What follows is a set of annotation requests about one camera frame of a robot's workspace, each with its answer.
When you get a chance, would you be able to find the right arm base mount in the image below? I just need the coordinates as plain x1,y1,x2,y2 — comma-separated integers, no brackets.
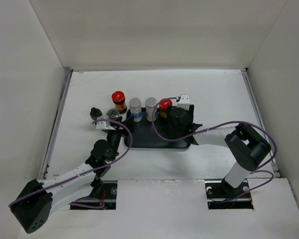
205,180,254,210

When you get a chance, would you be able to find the peppercorn bottle silver cap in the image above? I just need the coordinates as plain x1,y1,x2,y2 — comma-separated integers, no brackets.
145,97,157,122

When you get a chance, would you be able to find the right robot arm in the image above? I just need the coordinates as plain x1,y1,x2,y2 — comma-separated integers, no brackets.
167,107,271,198

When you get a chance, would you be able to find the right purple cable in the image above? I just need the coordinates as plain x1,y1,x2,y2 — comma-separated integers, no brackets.
151,97,280,202

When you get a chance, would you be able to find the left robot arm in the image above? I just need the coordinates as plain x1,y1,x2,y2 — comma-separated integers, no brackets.
9,116,134,234

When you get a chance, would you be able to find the pepper grinder clear cap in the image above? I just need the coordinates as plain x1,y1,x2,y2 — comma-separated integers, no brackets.
106,109,120,120

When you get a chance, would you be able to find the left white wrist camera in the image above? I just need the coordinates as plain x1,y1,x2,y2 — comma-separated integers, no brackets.
95,116,115,130

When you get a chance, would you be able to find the peppercorn bottle blue label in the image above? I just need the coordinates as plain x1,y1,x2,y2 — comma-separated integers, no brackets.
129,98,143,122

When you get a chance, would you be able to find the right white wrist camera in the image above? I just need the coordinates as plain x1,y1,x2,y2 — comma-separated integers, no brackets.
176,94,190,111

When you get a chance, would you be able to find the dark sauce jar red lid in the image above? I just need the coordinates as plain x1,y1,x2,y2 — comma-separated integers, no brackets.
112,91,127,114

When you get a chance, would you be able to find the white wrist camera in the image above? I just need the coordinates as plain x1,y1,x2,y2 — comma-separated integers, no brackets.
95,116,115,130
176,94,190,111

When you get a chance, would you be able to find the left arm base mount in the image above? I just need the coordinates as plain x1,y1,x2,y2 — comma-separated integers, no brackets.
70,181,118,210

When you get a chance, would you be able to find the grinder bottle black knob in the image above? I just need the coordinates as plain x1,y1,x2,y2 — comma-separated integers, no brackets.
90,107,103,120

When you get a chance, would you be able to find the black rectangular tray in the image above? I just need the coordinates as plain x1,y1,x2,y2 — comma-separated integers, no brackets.
124,108,190,150

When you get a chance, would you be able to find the orange sauce jar red lid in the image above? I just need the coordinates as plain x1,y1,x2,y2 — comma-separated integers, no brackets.
159,99,172,120

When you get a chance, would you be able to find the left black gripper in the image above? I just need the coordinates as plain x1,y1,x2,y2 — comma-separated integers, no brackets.
106,116,133,161

